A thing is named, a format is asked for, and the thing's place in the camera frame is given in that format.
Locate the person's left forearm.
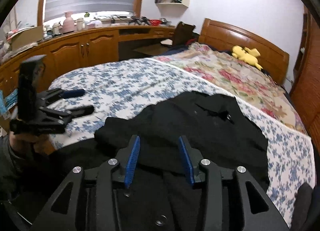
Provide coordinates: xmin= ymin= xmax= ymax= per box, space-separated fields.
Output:
xmin=0 ymin=136 xmax=33 ymax=196

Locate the person's left hand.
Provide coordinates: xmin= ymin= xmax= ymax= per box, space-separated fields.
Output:
xmin=9 ymin=132 xmax=50 ymax=155

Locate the flat cardboard box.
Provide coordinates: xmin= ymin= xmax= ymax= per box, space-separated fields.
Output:
xmin=11 ymin=25 xmax=44 ymax=50

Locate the wooden desk cabinet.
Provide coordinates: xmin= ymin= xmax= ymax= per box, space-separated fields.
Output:
xmin=0 ymin=24 xmax=177 ymax=112

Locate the dark cloth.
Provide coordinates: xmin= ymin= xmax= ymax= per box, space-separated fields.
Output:
xmin=295 ymin=183 xmax=314 ymax=229

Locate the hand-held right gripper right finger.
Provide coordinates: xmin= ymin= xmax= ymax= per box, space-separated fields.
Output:
xmin=178 ymin=135 xmax=292 ymax=231

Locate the wooden bed headboard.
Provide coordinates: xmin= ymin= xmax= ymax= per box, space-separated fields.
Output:
xmin=199 ymin=18 xmax=290 ymax=85

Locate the black mechanical tool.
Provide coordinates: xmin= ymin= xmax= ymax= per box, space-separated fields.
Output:
xmin=129 ymin=17 xmax=150 ymax=25

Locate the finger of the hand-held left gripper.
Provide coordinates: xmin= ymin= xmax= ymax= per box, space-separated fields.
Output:
xmin=47 ymin=89 xmax=85 ymax=103
xmin=64 ymin=105 xmax=95 ymax=119

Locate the yellow plush toy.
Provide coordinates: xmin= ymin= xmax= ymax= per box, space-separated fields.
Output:
xmin=231 ymin=46 xmax=263 ymax=70

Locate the black button coat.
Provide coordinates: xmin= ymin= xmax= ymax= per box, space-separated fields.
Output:
xmin=54 ymin=91 xmax=270 ymax=231

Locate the navy blue bed cover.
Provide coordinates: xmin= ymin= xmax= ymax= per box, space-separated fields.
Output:
xmin=165 ymin=45 xmax=190 ymax=54

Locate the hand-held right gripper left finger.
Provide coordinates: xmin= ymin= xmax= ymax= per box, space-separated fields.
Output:
xmin=30 ymin=135 xmax=140 ymax=231

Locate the wooden louvered wardrobe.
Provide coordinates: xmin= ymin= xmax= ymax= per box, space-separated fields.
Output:
xmin=290 ymin=5 xmax=320 ymax=142

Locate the dark wooden chair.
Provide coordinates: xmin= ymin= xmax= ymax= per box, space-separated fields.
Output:
xmin=172 ymin=21 xmax=196 ymax=47

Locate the pink thermos jug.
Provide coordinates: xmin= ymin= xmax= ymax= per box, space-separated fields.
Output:
xmin=62 ymin=12 xmax=75 ymax=34

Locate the red floral blanket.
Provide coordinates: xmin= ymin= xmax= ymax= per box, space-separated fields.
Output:
xmin=152 ymin=42 xmax=308 ymax=134

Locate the blue floral bed sheet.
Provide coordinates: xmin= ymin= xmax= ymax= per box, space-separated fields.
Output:
xmin=49 ymin=58 xmax=315 ymax=229

